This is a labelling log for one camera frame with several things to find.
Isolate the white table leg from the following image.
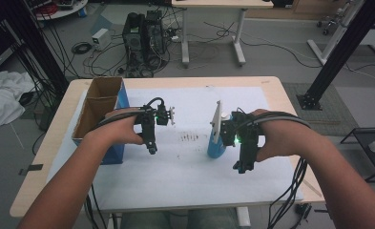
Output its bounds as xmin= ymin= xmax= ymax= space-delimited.
xmin=236 ymin=206 xmax=252 ymax=229

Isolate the white metal stand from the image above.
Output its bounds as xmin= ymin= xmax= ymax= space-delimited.
xmin=307 ymin=0 xmax=375 ymax=66

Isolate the thin wooden stick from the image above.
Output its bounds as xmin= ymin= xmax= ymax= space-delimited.
xmin=302 ymin=179 xmax=323 ymax=198

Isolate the white-legged wooden desk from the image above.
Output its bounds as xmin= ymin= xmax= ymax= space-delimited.
xmin=171 ymin=0 xmax=275 ymax=69

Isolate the white table mat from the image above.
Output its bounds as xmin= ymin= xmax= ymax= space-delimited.
xmin=46 ymin=86 xmax=303 ymax=213

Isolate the person's right hand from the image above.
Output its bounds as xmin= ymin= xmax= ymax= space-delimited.
xmin=251 ymin=108 xmax=309 ymax=163

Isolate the black metal post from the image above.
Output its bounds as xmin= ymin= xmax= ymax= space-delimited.
xmin=0 ymin=0 xmax=71 ymax=96
xmin=296 ymin=0 xmax=375 ymax=112

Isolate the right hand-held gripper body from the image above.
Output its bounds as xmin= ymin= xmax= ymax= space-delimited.
xmin=209 ymin=100 xmax=262 ymax=164

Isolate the small white box device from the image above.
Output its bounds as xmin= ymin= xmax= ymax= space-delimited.
xmin=91 ymin=28 xmax=113 ymax=52

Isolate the black computer tower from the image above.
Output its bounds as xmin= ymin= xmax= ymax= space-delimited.
xmin=121 ymin=11 xmax=148 ymax=76
xmin=145 ymin=10 xmax=168 ymax=66

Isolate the white cloth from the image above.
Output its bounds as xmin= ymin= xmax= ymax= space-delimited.
xmin=0 ymin=70 xmax=36 ymax=128

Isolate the grey floor mat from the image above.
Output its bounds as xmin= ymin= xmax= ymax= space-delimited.
xmin=281 ymin=82 xmax=361 ymax=137

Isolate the round white table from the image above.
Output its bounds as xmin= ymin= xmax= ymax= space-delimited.
xmin=26 ymin=0 xmax=90 ymax=22

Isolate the long black floor cable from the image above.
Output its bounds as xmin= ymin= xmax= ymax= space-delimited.
xmin=203 ymin=20 xmax=323 ymax=70

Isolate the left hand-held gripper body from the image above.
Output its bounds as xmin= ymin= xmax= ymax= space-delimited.
xmin=135 ymin=105 xmax=177 ymax=146

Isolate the black clamp under table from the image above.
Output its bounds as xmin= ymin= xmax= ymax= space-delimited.
xmin=294 ymin=203 xmax=313 ymax=223

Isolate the grey tape strip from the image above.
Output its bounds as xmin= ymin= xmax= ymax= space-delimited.
xmin=18 ymin=163 xmax=45 ymax=177

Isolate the coiled black cable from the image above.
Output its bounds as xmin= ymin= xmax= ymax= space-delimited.
xmin=71 ymin=41 xmax=94 ymax=55

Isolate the person's left hand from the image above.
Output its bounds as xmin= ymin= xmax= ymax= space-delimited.
xmin=87 ymin=107 xmax=145 ymax=151

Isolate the blue bottle with white cap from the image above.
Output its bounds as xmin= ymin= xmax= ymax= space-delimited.
xmin=206 ymin=111 xmax=233 ymax=159

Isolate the blue cardboard box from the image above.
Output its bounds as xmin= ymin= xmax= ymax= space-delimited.
xmin=72 ymin=75 xmax=131 ymax=166

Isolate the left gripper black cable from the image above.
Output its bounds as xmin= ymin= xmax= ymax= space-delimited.
xmin=83 ymin=96 xmax=166 ymax=229

